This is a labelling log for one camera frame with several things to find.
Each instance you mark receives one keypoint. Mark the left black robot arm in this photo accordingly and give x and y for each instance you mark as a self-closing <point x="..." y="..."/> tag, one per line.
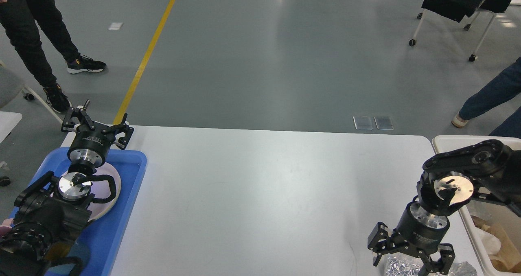
<point x="54" y="209"/>

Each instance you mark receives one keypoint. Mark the teal mug yellow inside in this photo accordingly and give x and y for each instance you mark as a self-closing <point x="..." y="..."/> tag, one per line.
<point x="61" y="250"/>

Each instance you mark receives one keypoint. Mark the crumpled foil piece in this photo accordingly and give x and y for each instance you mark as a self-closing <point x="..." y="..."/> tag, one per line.
<point x="404" y="265"/>

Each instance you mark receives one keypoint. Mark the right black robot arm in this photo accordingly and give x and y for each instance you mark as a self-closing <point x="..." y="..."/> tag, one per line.
<point x="487" y="172"/>

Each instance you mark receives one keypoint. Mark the blue plastic tray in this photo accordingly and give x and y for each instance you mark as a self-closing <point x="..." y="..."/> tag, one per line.
<point x="103" y="236"/>

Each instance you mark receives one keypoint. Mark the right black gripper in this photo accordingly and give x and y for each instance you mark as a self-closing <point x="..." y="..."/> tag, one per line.
<point x="421" y="231"/>

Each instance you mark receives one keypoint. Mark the white plastic bin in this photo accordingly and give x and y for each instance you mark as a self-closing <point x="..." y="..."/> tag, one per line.
<point x="489" y="212"/>

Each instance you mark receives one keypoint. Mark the brown paper bag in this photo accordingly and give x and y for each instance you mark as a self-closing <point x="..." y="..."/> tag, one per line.
<point x="508" y="260"/>

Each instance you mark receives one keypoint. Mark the pink HOME mug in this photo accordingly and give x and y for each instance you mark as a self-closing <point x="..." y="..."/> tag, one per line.
<point x="6" y="226"/>

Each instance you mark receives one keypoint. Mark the white paper cup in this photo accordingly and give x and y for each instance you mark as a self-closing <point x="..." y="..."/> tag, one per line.
<point x="492" y="244"/>

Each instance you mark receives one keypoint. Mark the pink plate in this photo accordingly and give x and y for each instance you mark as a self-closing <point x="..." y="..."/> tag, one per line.
<point x="106" y="206"/>

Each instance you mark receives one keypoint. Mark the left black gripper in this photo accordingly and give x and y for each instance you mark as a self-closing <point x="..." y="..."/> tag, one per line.
<point x="93" y="141"/>

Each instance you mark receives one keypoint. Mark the person in black trousers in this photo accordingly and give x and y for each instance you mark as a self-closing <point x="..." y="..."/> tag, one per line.
<point x="23" y="21"/>

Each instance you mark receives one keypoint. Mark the person in blue jeans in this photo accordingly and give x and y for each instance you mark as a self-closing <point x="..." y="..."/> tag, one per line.
<point x="502" y="88"/>

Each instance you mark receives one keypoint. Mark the white clothes rack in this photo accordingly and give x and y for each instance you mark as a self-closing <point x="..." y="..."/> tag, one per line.
<point x="500" y="18"/>

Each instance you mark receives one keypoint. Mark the white side table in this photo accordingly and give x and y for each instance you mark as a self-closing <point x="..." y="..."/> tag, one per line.
<point x="8" y="121"/>

